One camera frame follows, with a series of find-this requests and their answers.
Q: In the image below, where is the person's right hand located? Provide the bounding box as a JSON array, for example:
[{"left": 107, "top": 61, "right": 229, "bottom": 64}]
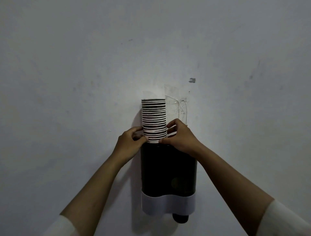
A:
[{"left": 159, "top": 118, "right": 204, "bottom": 159}]

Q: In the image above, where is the person's left hand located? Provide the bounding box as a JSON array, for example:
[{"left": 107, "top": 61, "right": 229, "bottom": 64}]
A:
[{"left": 112, "top": 126, "right": 149, "bottom": 163}]

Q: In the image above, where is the stack of white paper cups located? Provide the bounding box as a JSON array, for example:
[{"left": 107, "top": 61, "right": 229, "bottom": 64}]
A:
[{"left": 141, "top": 98, "right": 168, "bottom": 144}]

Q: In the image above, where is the person's right forearm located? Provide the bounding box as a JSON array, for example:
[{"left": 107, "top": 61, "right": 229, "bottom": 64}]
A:
[{"left": 191, "top": 145, "right": 275, "bottom": 236}]

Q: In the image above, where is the person's left forearm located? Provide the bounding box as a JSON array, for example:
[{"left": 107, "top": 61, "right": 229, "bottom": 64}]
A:
[{"left": 60, "top": 153, "right": 133, "bottom": 236}]

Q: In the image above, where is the black and white cup dispenser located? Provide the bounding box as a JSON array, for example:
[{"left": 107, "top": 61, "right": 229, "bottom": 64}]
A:
[{"left": 140, "top": 142, "right": 198, "bottom": 216}]

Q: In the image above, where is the person's white left sleeve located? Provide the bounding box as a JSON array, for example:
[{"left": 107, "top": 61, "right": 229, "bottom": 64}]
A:
[{"left": 42, "top": 215, "right": 81, "bottom": 236}]

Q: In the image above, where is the person's white sleeve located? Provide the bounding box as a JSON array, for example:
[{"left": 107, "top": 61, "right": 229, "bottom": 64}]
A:
[
  {"left": 42, "top": 215, "right": 81, "bottom": 236},
  {"left": 256, "top": 199, "right": 311, "bottom": 236}
]

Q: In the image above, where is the person's white right sleeve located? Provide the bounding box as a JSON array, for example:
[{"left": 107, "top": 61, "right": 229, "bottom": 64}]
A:
[{"left": 256, "top": 199, "right": 311, "bottom": 236}]

